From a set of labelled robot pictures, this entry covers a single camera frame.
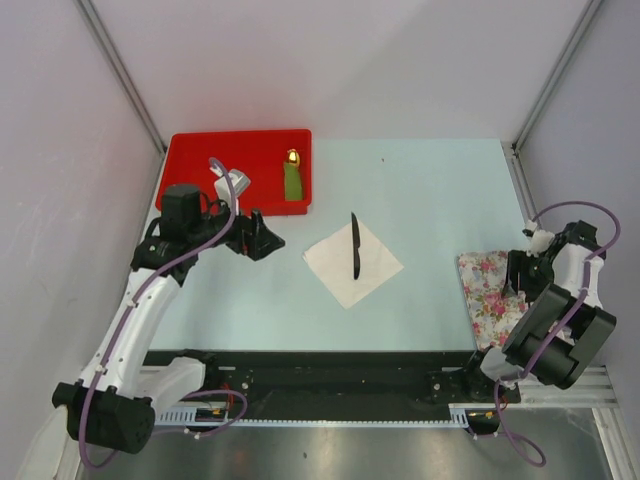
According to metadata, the white cable duct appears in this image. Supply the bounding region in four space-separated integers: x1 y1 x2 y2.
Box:
152 403 474 429

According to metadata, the white paper napkin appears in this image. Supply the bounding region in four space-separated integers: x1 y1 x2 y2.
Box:
303 221 404 309

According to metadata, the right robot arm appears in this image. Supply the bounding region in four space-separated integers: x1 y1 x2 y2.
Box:
461 220 617 401

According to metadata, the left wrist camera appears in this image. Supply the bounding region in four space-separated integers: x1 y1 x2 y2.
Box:
210 167 251 203

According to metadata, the black plastic knife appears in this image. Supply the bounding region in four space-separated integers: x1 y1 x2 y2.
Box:
351 212 361 280

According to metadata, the red plastic bin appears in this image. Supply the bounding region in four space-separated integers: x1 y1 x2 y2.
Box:
155 129 312 216

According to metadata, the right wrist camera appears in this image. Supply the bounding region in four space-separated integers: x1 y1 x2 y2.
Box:
523 228 555 257

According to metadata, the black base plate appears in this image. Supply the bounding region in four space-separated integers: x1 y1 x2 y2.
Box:
144 350 520 424

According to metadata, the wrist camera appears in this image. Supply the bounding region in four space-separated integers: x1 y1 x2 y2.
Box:
210 167 251 203
523 228 555 257

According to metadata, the floral tray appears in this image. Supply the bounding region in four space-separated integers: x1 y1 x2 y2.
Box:
456 250 528 350

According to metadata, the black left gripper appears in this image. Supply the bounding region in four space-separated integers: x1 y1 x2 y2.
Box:
188 193 283 260

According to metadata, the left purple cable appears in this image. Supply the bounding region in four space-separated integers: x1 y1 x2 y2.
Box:
78 157 249 470

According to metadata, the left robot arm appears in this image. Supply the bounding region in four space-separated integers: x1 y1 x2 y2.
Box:
52 179 285 454

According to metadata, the aluminium frame rail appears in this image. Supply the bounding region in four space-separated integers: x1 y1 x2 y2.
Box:
519 366 618 409

